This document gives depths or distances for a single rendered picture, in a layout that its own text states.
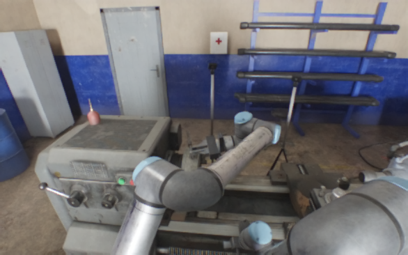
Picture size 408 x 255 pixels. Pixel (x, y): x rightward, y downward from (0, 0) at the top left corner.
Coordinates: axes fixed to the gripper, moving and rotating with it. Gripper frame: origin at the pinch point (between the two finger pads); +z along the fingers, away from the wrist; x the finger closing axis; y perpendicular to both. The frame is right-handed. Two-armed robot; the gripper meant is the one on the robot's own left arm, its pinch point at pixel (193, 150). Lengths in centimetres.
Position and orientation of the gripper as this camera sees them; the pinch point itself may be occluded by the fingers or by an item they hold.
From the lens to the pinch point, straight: 113.1
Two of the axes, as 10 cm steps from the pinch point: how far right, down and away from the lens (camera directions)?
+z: -9.8, 1.7, -0.4
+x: -1.5, -7.0, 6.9
